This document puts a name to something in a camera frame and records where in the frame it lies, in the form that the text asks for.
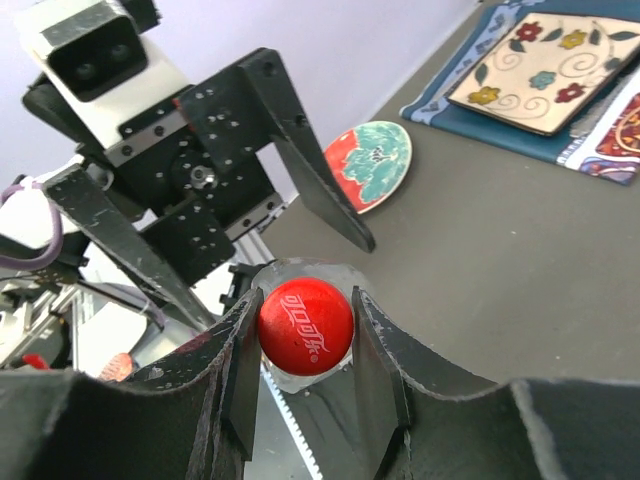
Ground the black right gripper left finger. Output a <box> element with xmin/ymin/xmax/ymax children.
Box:
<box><xmin>1</xmin><ymin>289</ymin><xmax>263</xmax><ymax>479</ymax></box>

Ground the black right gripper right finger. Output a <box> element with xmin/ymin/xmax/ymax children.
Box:
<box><xmin>352</xmin><ymin>289</ymin><xmax>639</xmax><ymax>479</ymax></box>

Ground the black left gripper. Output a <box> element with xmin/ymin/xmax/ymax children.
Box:
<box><xmin>43</xmin><ymin>48</ymin><xmax>375</xmax><ymax>332</ymax></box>

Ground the red bottle cap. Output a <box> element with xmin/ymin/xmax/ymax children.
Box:
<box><xmin>258</xmin><ymin>277</ymin><xmax>354</xmax><ymax>377</ymax></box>

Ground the small red cap bottle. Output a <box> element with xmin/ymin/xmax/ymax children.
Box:
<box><xmin>252</xmin><ymin>258</ymin><xmax>371</xmax><ymax>394</ymax></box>

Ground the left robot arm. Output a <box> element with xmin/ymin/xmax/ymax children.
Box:
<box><xmin>1</xmin><ymin>48</ymin><xmax>375</xmax><ymax>329</ymax></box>

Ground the red teal round plate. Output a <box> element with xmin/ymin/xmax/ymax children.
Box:
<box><xmin>324</xmin><ymin>120</ymin><xmax>412</xmax><ymax>214</ymax></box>

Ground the blue patterned placemat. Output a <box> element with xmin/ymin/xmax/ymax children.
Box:
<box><xmin>401</xmin><ymin>1</ymin><xmax>639</xmax><ymax>185</ymax></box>

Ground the cream floral square plate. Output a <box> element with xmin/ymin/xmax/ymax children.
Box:
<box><xmin>447</xmin><ymin>12</ymin><xmax>639</xmax><ymax>136</ymax></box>

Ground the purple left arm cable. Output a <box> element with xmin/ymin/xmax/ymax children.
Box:
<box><xmin>0</xmin><ymin>182</ymin><xmax>166</xmax><ymax>331</ymax></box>

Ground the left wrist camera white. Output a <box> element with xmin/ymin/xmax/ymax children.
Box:
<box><xmin>15</xmin><ymin>1</ymin><xmax>189</xmax><ymax>149</ymax></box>

